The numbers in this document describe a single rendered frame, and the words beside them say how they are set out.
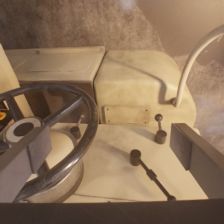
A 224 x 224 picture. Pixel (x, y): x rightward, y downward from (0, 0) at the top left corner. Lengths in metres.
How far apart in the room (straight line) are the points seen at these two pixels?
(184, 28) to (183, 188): 1.33
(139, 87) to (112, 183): 0.71
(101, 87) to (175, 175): 0.75
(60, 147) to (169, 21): 1.35
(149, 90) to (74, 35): 0.92
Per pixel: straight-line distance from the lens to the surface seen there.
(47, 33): 1.77
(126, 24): 1.56
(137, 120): 1.24
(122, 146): 0.61
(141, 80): 1.09
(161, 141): 0.62
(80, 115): 0.70
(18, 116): 0.50
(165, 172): 0.57
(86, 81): 1.13
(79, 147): 0.32
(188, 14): 1.60
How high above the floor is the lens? 1.53
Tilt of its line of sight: 49 degrees down
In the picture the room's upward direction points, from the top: 169 degrees counter-clockwise
